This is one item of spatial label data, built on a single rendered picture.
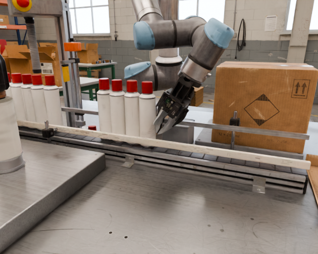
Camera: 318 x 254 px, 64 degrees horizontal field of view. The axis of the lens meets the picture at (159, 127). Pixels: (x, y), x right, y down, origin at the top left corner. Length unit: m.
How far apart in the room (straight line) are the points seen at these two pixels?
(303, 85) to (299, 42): 5.00
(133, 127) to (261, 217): 0.44
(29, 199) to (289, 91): 0.77
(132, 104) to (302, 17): 5.30
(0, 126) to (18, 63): 2.43
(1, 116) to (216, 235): 0.56
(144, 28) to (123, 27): 6.69
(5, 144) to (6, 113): 0.08
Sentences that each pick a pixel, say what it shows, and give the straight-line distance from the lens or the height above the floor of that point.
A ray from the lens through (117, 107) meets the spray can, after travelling 0.82.
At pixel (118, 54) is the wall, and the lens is 7.55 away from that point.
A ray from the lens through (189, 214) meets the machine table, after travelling 0.61.
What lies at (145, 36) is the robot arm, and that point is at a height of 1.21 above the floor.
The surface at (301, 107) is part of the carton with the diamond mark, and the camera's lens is 0.92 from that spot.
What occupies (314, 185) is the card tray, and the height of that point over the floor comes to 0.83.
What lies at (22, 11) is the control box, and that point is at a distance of 1.07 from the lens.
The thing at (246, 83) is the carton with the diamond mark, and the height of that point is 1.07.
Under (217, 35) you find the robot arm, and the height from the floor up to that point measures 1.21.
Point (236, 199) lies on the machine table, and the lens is 0.68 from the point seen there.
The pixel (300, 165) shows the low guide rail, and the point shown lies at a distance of 0.74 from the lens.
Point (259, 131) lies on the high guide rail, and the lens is 0.78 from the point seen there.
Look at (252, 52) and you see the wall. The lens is 6.04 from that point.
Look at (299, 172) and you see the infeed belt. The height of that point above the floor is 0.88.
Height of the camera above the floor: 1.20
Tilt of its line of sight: 19 degrees down
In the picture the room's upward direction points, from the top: straight up
